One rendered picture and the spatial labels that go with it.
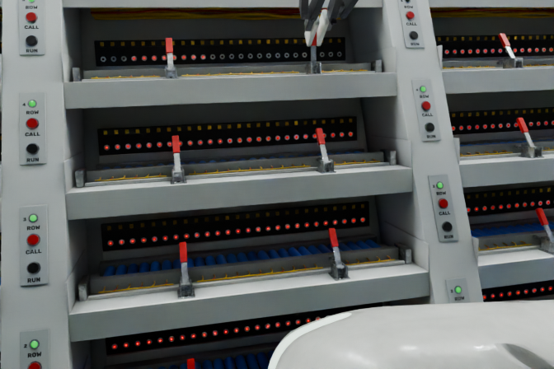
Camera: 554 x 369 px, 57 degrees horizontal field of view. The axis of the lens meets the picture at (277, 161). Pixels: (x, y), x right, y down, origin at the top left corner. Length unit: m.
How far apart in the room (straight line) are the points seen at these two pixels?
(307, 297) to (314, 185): 0.19
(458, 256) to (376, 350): 0.78
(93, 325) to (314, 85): 0.56
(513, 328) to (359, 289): 0.68
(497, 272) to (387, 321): 0.81
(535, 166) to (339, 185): 0.40
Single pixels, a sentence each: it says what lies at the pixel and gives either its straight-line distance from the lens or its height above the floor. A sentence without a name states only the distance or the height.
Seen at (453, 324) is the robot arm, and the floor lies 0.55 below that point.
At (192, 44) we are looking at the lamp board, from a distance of 1.12.
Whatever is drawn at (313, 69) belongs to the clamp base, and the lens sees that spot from 1.00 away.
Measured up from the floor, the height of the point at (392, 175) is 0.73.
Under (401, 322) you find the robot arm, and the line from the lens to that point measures 0.23.
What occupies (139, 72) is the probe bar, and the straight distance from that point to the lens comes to 1.00.
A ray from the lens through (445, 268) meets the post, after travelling 0.97.
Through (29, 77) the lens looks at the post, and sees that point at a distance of 0.95.
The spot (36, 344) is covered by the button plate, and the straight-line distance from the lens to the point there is 0.88.
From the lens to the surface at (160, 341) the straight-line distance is 1.03.
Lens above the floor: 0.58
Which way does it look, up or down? 12 degrees up
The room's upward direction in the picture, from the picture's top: 6 degrees counter-clockwise
